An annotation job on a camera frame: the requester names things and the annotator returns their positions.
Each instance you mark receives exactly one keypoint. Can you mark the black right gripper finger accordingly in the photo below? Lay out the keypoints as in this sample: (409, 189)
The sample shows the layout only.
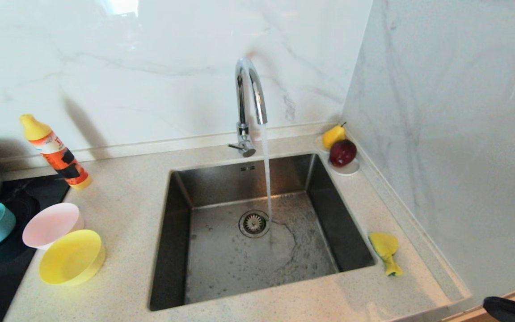
(512, 309)

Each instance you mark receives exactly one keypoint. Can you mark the yellow green sponge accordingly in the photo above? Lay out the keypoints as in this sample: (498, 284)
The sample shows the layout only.
(385, 246)

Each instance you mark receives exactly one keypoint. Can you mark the chrome gooseneck faucet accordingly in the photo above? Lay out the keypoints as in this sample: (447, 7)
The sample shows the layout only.
(241, 103)

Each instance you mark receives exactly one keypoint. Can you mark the yellow plastic bowl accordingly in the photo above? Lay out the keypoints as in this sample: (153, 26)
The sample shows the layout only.
(69, 259)

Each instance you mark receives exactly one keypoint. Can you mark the pink plastic bowl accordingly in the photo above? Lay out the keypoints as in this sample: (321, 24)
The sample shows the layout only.
(49, 226)

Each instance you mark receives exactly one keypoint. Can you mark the orange dish soap bottle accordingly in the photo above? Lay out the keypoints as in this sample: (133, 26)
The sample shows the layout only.
(58, 156)

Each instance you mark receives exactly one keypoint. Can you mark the stainless steel sink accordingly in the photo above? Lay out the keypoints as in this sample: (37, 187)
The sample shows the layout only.
(221, 277)

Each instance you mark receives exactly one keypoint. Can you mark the brown wooden panel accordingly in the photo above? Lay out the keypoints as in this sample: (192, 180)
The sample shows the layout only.
(476, 317)

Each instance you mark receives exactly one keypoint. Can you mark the small white dish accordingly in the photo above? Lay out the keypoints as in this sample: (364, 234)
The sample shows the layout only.
(347, 170)

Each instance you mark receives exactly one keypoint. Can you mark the dark red apple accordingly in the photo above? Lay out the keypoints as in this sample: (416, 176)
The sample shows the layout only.
(342, 153)

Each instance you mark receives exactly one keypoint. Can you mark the yellow pear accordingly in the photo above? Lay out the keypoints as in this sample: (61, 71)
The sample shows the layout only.
(332, 135)

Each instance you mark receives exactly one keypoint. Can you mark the round metal drain strainer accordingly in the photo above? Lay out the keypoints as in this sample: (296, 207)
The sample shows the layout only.
(254, 223)

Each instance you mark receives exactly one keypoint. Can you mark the black induction cooktop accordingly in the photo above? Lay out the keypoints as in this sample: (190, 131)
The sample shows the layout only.
(7, 268)

